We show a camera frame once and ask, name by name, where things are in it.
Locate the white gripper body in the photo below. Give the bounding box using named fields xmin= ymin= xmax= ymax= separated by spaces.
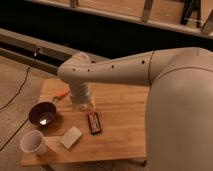
xmin=69 ymin=83 xmax=95 ymax=111

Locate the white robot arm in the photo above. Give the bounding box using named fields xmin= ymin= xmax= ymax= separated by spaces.
xmin=57 ymin=47 xmax=213 ymax=171

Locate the black red candy bar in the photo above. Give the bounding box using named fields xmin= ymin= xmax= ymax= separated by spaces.
xmin=87 ymin=112 xmax=102 ymax=135

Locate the pale yellow sponge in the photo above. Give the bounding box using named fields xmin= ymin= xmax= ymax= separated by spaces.
xmin=60 ymin=126 xmax=82 ymax=149

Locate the dark purple bowl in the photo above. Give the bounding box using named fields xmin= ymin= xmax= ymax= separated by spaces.
xmin=28 ymin=102 xmax=56 ymax=126

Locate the wooden table board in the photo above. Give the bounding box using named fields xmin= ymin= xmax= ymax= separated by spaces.
xmin=21 ymin=84 xmax=149 ymax=166

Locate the white plastic cup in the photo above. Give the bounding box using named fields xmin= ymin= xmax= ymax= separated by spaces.
xmin=20 ymin=130 xmax=47 ymax=155

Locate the orange handled tool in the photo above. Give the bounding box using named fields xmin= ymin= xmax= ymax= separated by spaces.
xmin=52 ymin=90 xmax=69 ymax=103

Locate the black cable left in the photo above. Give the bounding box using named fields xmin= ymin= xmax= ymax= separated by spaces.
xmin=0 ymin=47 xmax=41 ymax=152

